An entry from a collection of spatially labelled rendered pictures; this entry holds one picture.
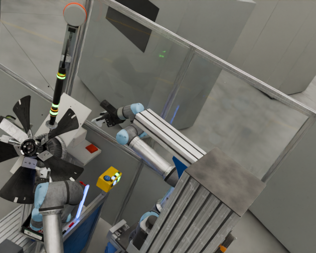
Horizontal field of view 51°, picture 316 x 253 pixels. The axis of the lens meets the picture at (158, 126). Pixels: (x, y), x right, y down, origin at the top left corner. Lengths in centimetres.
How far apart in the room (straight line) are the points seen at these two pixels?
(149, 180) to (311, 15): 525
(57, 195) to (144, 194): 138
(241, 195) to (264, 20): 658
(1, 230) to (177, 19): 261
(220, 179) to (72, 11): 165
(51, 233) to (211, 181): 82
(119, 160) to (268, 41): 534
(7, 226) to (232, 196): 240
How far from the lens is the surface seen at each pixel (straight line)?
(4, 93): 351
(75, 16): 246
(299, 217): 408
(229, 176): 128
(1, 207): 347
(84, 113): 244
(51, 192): 166
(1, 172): 374
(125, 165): 286
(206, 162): 127
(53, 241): 168
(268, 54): 755
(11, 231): 323
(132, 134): 177
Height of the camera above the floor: 278
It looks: 34 degrees down
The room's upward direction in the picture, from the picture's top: 24 degrees clockwise
